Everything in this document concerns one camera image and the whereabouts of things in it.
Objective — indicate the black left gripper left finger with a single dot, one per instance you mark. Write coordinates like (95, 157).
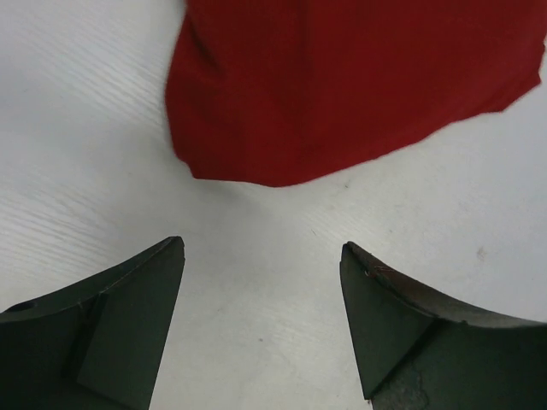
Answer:
(97, 343)

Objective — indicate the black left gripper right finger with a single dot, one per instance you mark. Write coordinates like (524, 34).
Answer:
(418, 348)

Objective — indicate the red t-shirt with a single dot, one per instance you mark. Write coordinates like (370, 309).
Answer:
(279, 93)

